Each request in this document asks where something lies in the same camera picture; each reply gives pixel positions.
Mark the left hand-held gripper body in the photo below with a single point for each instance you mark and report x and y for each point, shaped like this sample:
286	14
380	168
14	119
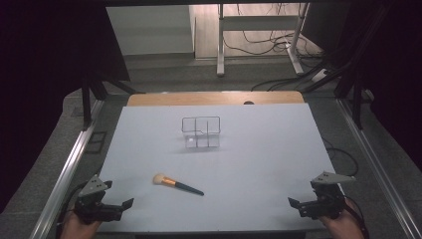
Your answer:
96	207

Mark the person's left hand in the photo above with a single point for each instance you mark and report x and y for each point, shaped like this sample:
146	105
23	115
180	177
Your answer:
76	229

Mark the person's right hand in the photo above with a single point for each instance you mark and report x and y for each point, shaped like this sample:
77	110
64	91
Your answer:
346	227

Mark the black metal stand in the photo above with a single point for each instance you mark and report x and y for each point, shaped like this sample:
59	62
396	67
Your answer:
357	103
86	103

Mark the white table mat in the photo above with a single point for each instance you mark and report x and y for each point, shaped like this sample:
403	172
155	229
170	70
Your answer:
265	166

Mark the black floor socket frame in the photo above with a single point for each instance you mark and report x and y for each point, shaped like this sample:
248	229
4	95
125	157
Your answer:
96	142

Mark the white metal desk frame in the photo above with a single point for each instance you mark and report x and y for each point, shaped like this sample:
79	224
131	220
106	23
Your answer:
220	40

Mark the clear acrylic organizer box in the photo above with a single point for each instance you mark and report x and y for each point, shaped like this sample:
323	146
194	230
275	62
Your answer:
202	141

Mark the white power strip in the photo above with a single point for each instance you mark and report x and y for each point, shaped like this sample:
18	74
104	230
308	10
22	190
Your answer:
319	75

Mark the aluminium rail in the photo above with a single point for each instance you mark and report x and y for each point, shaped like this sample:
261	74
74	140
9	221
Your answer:
375	159
66	172

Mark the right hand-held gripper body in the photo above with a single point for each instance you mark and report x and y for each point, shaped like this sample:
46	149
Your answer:
326	204

